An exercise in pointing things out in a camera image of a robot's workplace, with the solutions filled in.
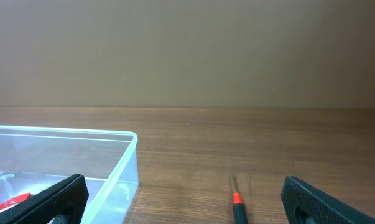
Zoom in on clear plastic container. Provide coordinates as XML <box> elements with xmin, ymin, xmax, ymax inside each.
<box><xmin>0</xmin><ymin>126</ymin><xmax>139</xmax><ymax>223</ymax></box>

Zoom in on red black screwdriver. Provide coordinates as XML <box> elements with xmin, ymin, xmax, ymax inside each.
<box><xmin>229</xmin><ymin>175</ymin><xmax>248</xmax><ymax>224</ymax></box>

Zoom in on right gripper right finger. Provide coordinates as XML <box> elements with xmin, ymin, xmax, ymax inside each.
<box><xmin>281</xmin><ymin>176</ymin><xmax>375</xmax><ymax>224</ymax></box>

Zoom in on red handled snips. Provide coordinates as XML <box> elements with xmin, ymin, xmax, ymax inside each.
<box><xmin>0</xmin><ymin>193</ymin><xmax>32</xmax><ymax>213</ymax></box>

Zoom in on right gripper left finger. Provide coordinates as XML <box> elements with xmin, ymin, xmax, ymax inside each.
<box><xmin>0</xmin><ymin>174</ymin><xmax>89</xmax><ymax>224</ymax></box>

